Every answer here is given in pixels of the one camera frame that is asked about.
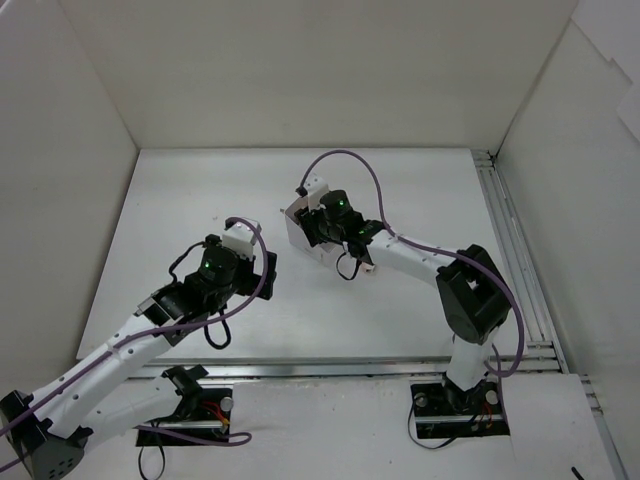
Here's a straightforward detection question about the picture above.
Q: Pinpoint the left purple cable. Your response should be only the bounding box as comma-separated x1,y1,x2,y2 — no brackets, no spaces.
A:
0,217,269,446

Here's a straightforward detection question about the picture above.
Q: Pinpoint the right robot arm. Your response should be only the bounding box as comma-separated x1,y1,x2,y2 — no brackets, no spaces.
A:
284,190,511,412

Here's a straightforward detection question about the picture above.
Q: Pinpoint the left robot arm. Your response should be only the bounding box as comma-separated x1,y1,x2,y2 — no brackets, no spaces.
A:
1,227,277,479

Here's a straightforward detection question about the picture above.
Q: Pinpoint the white three-compartment organizer box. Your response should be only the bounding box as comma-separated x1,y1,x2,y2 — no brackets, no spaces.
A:
283,198,344,268

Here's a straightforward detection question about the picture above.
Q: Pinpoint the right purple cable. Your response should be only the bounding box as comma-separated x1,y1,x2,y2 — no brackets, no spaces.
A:
299,149,524,377

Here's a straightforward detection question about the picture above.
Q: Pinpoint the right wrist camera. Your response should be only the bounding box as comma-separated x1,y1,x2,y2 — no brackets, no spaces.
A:
296,173,330,210

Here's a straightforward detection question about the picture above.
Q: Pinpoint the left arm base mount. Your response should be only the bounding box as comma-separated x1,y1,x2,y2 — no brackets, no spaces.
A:
149,365,233,444

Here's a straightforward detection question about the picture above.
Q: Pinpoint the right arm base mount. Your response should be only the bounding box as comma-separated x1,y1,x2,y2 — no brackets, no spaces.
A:
409,380,510,443

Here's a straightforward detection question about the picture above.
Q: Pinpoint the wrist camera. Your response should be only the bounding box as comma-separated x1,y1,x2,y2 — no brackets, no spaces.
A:
296,173,330,210
221,217,262,260

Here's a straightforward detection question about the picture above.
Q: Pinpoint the aluminium frame rail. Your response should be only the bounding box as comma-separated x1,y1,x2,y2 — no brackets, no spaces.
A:
472,149,631,480

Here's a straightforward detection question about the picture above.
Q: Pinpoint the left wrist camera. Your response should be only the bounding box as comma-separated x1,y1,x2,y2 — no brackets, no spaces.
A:
221,217,262,260

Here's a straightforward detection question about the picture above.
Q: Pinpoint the purple cable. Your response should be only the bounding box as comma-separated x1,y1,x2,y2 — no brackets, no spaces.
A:
299,149,524,377
0,217,269,446

